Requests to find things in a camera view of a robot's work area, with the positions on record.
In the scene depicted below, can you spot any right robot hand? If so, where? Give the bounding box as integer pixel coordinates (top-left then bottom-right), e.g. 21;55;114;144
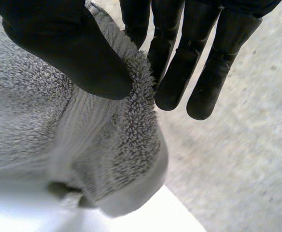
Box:
0;0;282;120

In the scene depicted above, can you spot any grey towel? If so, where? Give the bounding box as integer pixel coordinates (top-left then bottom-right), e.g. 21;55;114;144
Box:
0;0;169;217

